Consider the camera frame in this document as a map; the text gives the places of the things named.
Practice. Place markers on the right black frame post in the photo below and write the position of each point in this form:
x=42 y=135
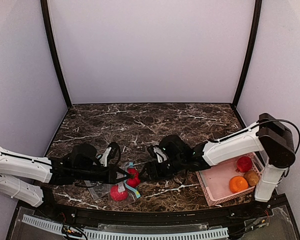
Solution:
x=249 y=52

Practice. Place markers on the red tomato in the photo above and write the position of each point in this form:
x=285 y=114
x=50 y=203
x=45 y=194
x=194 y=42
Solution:
x=134 y=181

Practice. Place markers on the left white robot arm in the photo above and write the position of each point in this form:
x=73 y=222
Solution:
x=82 y=163

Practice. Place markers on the orange tangerine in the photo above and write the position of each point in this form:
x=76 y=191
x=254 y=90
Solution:
x=238 y=184

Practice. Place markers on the black front table rail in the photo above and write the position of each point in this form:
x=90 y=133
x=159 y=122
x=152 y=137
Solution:
x=230 y=215

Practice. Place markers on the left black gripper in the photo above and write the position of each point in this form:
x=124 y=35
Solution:
x=109 y=176

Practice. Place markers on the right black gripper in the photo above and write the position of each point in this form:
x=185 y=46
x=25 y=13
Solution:
x=153 y=171

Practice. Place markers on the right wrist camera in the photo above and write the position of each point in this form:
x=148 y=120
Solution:
x=157 y=153

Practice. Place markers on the clear zip bag blue zipper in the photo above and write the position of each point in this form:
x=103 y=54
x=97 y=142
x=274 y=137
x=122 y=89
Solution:
x=133 y=193

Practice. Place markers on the brown kiwi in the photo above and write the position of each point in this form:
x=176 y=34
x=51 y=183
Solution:
x=252 y=178

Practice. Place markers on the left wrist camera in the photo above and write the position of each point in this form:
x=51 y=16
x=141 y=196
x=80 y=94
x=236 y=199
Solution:
x=110 y=153

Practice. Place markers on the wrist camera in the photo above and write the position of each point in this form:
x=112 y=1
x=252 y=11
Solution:
x=157 y=153
x=110 y=153

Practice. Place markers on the black frame post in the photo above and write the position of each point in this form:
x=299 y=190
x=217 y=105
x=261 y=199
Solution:
x=53 y=52
x=249 y=52

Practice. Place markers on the white slotted cable duct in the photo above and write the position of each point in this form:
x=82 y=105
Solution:
x=128 y=232

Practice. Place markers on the red strawberry fruit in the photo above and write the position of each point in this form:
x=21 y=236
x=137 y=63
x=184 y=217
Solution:
x=244 y=164

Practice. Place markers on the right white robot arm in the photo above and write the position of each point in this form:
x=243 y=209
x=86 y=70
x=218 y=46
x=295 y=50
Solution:
x=268 y=134

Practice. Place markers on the left black frame post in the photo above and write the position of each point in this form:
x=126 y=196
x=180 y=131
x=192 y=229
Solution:
x=53 y=52

